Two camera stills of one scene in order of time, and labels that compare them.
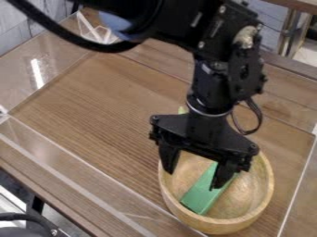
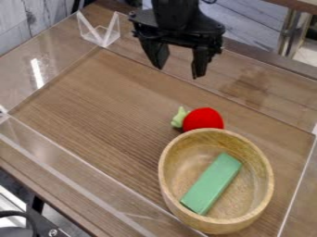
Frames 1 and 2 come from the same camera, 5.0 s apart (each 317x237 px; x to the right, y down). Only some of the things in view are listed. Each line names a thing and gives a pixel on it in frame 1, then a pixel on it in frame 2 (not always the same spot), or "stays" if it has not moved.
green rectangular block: x=199 y=196 stays
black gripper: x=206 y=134 → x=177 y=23
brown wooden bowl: x=238 y=207 stays
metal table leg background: x=294 y=30 stays
